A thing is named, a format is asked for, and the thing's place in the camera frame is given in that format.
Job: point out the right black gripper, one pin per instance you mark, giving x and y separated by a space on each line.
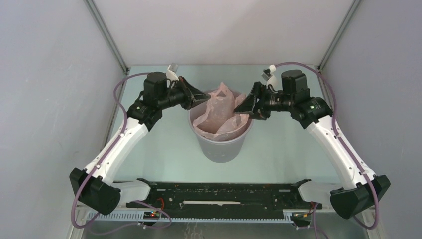
248 105

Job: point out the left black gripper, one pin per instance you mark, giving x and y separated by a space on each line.
195 95

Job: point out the pink plastic trash bag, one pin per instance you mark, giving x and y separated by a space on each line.
216 119

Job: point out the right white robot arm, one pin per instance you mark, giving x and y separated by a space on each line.
360 188

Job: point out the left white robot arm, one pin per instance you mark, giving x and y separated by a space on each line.
94 185

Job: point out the grey round trash bin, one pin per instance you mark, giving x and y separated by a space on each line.
219 152

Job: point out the small circuit board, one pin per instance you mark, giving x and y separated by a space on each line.
151 215

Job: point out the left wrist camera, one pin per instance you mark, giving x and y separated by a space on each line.
171 72

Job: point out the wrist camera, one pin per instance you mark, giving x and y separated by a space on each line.
171 72
269 77

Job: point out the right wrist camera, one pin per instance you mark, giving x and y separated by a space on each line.
269 77

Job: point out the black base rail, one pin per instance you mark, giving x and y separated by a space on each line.
226 200

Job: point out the left aluminium frame post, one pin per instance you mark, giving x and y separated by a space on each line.
101 24

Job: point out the aluminium frame post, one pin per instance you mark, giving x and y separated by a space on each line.
101 24
340 32

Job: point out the white toothed cable tray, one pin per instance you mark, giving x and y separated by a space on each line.
141 216

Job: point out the right aluminium frame post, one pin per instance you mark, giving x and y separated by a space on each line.
340 32

